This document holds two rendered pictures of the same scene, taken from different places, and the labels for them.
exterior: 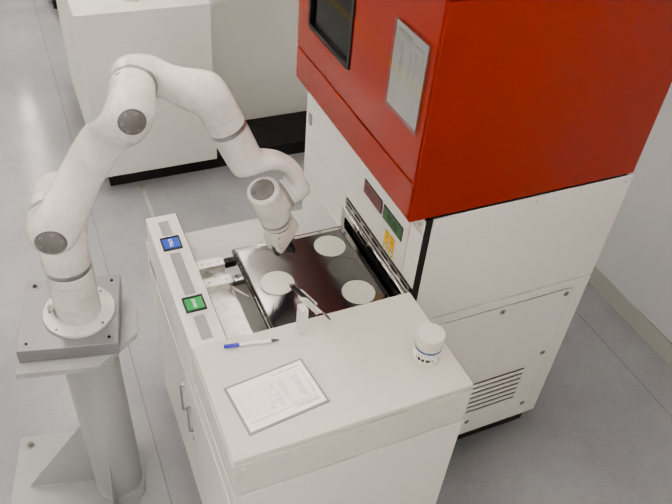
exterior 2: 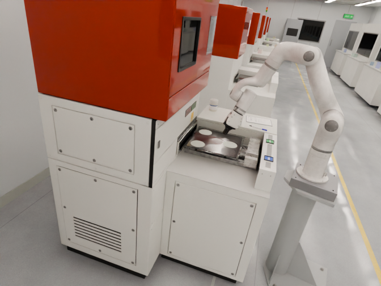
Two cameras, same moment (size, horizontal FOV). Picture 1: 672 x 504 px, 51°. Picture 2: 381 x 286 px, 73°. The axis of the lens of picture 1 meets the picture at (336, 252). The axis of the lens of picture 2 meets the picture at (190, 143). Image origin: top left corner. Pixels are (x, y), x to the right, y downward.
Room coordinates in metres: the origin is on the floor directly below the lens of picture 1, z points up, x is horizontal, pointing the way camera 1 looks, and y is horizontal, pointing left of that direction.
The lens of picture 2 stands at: (2.90, 1.03, 1.71)
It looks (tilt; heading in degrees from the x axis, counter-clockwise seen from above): 27 degrees down; 221
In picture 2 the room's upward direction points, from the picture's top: 7 degrees clockwise
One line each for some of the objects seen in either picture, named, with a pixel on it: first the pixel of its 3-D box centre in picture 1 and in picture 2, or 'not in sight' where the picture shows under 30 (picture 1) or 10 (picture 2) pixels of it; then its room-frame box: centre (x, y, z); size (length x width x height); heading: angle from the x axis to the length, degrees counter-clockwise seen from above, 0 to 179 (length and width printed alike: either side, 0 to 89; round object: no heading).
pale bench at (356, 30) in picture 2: not in sight; (354, 50); (-9.93, -1.90, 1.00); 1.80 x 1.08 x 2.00; 27
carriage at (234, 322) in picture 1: (226, 309); (252, 152); (1.39, 0.30, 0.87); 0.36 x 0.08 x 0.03; 27
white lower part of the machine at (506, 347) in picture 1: (420, 302); (131, 189); (1.95, -0.35, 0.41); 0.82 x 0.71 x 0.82; 27
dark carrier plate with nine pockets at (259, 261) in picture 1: (310, 276); (216, 141); (1.52, 0.07, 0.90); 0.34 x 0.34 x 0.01; 27
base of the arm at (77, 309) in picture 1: (73, 289); (316, 162); (1.31, 0.69, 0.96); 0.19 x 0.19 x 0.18
